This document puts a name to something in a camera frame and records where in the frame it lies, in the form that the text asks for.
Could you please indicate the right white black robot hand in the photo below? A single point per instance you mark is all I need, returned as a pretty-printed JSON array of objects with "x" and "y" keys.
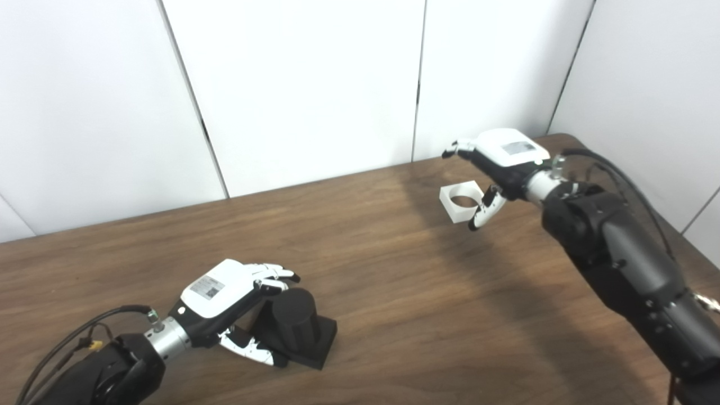
[{"x": 509, "y": 154}]

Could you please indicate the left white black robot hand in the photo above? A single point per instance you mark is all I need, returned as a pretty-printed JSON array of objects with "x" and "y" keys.
[{"x": 216, "y": 292}]

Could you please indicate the white square piece with hole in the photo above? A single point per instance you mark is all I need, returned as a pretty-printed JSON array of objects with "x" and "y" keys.
[{"x": 458, "y": 208}]

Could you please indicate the black peg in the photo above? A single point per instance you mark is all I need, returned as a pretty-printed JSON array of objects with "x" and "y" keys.
[{"x": 298, "y": 326}]

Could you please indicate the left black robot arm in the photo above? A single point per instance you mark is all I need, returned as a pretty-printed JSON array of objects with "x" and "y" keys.
[{"x": 95, "y": 368}]

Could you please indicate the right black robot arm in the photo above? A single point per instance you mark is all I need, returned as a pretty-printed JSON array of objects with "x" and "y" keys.
[{"x": 624, "y": 253}]

